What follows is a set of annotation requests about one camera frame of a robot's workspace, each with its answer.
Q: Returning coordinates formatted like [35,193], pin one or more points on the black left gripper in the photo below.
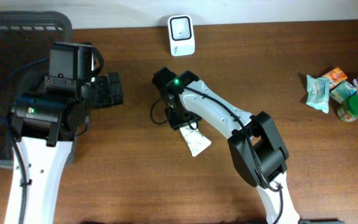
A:
[107,97]

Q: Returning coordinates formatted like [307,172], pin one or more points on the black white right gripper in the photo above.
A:
[173,119]

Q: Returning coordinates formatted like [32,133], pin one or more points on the white shampoo tube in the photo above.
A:
[195,141]

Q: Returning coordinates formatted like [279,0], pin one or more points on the mint green wipes pack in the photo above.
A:
[318,93]

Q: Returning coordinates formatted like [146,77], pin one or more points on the small orange white packet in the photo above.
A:
[335,77]

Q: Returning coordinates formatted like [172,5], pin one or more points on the small teal tissue pack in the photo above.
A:
[343,91]

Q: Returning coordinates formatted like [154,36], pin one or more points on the green lid jar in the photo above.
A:
[348,111]

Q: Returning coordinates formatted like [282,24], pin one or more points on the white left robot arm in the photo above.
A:
[43,127]

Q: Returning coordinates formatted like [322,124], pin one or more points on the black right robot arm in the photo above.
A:
[257,149]

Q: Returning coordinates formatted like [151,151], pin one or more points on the white barcode scanner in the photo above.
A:
[181,35]

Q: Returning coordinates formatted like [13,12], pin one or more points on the grey plastic mesh basket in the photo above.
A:
[25,41]

